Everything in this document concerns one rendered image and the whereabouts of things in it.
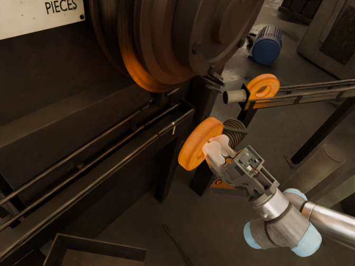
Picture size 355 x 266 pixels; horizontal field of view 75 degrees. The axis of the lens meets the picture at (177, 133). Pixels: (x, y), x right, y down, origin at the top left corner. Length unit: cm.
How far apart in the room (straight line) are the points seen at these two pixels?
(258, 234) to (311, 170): 78
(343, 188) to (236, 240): 62
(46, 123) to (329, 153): 121
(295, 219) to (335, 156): 79
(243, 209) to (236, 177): 99
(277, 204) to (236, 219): 93
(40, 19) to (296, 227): 66
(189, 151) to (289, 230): 28
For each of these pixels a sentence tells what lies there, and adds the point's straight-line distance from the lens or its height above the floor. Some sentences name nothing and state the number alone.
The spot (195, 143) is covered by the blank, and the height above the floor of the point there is 88.
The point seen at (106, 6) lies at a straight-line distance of 46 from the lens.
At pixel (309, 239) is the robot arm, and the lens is 63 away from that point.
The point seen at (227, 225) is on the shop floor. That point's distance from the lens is 147.
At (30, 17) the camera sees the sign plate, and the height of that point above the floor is 109.
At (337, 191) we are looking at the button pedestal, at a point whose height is 33.
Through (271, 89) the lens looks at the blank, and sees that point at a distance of 115.
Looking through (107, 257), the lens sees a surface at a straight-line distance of 70.
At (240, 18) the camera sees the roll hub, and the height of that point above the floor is 111.
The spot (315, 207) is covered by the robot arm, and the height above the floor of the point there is 76.
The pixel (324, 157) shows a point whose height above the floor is 51.
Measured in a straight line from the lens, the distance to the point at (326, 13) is 334.
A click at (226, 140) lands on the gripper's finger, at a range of 59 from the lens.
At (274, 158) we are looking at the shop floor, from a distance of 190.
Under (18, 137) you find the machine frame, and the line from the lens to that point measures 59.
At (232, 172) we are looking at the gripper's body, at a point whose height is 85.
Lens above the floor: 129
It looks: 48 degrees down
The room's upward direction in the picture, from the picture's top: 14 degrees clockwise
